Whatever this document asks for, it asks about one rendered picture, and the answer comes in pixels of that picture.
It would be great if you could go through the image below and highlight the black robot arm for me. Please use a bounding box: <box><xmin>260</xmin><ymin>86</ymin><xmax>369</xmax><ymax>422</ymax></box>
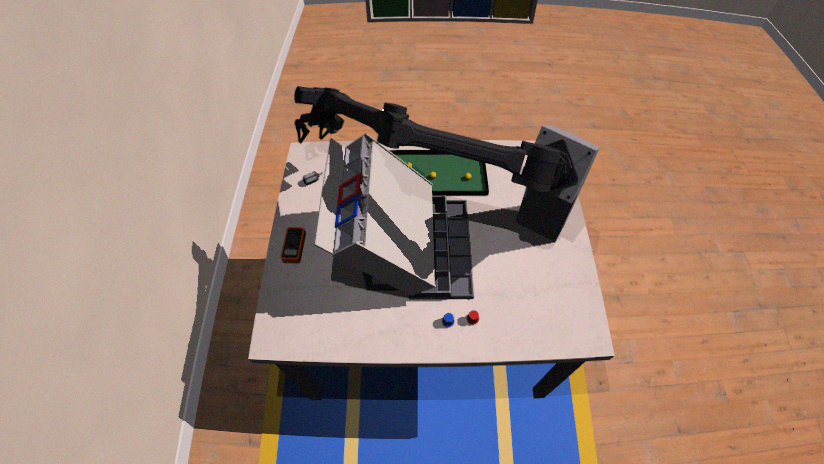
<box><xmin>294</xmin><ymin>86</ymin><xmax>578</xmax><ymax>192</ymax></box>

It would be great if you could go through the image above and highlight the red square band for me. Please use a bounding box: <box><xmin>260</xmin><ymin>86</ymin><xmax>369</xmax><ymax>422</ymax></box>
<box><xmin>337</xmin><ymin>173</ymin><xmax>361</xmax><ymax>205</ymax></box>

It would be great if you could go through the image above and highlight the blue square band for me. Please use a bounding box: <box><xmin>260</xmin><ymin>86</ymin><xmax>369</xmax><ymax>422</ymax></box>
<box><xmin>335</xmin><ymin>194</ymin><xmax>359</xmax><ymax>228</ymax></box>

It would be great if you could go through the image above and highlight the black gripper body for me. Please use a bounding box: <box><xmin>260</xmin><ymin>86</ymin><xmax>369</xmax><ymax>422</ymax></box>
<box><xmin>295</xmin><ymin>105</ymin><xmax>326</xmax><ymax>128</ymax></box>

